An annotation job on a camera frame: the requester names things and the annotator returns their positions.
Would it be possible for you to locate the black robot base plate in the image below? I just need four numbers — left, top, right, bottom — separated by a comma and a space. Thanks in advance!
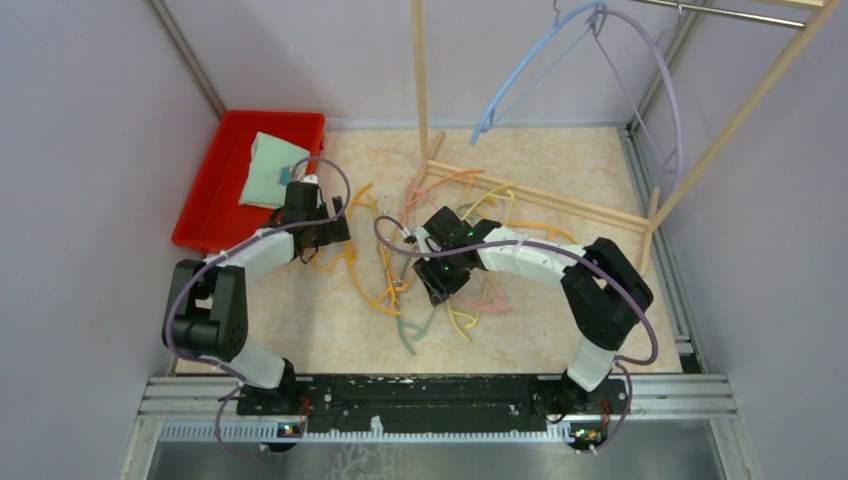
236, 373, 631, 436

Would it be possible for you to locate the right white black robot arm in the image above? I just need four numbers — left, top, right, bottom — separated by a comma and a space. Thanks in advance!
404, 207, 654, 412

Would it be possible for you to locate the pink hanger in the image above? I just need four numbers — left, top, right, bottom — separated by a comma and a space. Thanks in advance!
403, 185, 516, 313

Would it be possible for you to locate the orange plastic hanger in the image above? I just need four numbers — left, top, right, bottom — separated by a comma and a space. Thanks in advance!
507, 221, 578, 244

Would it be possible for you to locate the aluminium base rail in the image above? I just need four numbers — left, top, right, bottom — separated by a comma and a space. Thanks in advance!
138, 374, 737, 444

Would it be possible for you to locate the green hanger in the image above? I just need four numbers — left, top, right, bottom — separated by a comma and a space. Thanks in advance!
393, 258, 437, 357

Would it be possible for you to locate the light green cartoon cloth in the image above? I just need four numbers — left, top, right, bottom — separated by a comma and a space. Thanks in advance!
238, 132, 310, 209

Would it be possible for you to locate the red plastic bin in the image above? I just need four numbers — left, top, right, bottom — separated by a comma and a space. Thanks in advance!
171, 110, 326, 254

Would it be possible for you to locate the peach orange hanger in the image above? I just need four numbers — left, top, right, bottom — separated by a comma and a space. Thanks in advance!
397, 169, 485, 225

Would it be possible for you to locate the purple cable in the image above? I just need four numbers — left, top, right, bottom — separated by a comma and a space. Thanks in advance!
372, 215, 660, 453
162, 156, 353, 462

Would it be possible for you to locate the wooden hanger rack frame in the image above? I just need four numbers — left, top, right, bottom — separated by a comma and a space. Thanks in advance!
409, 0, 843, 276

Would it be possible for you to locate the purple hanger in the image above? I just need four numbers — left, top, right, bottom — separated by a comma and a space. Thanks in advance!
587, 5, 686, 190

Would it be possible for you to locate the light yellow hanger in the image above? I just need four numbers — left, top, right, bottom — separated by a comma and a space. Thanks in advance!
445, 183, 516, 342

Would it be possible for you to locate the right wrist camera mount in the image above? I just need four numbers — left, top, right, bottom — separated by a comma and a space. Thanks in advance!
400, 226, 427, 245

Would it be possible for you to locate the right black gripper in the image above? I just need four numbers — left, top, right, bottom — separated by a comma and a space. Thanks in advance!
413, 244, 470, 306

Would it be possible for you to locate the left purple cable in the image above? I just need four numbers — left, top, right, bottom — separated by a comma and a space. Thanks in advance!
162, 156, 353, 462

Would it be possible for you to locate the metal rack rod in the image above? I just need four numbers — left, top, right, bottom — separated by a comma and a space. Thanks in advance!
633, 0, 806, 30

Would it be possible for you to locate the blue hanger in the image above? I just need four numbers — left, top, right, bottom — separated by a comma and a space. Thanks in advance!
469, 1, 608, 145

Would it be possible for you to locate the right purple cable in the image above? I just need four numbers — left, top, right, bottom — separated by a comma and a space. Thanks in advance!
372, 215, 660, 453

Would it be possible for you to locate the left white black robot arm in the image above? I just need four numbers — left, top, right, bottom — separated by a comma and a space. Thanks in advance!
161, 175, 351, 416

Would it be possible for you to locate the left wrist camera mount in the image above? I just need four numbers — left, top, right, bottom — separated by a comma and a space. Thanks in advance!
277, 166, 319, 187

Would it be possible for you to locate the yellow-orange plastic hook hanger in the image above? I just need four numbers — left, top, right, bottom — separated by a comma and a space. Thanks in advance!
309, 182, 405, 317

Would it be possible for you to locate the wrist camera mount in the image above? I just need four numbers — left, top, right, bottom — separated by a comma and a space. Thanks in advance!
400, 226, 427, 245
277, 166, 319, 187

